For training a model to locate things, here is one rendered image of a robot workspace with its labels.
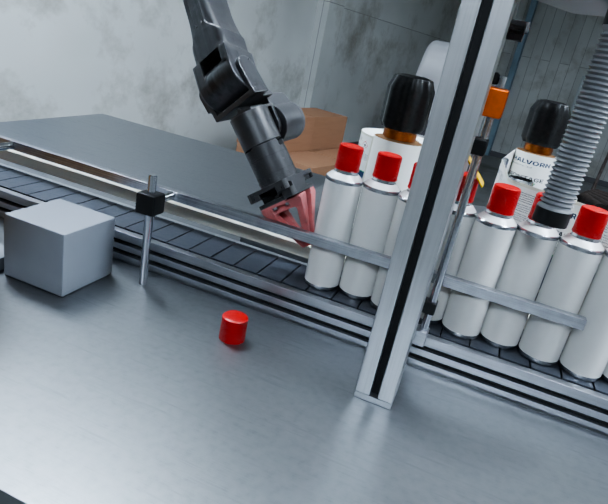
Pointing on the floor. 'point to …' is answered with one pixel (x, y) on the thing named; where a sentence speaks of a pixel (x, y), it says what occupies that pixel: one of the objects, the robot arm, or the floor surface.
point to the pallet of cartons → (316, 141)
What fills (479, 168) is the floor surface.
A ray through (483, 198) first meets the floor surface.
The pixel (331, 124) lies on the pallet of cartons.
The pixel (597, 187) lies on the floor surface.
